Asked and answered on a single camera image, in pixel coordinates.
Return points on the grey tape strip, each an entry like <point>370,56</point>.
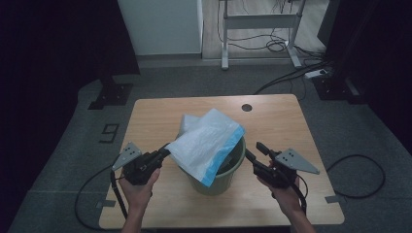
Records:
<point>333,199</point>
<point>105,203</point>

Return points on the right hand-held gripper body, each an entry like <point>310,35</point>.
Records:
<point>278,174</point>

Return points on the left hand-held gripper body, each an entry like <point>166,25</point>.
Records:
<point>139,168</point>

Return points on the white power strip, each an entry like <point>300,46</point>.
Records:
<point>315,73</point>

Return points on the white blue-edged trash bag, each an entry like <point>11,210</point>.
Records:
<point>204,142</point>

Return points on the black curtain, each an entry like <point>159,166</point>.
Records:
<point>48,48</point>
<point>382,64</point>

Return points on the black metal stand base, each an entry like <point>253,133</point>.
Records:
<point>111,95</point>
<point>336,89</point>

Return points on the person's left hand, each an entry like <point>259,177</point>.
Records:
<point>139,194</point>

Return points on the green plastic trash bin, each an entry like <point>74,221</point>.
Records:
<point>220,181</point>

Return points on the white metal desk frame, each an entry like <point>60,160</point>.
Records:
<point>259,21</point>

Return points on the white cabinet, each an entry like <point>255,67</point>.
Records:
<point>162,26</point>

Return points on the person's right hand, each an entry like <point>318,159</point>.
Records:
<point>288,199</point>

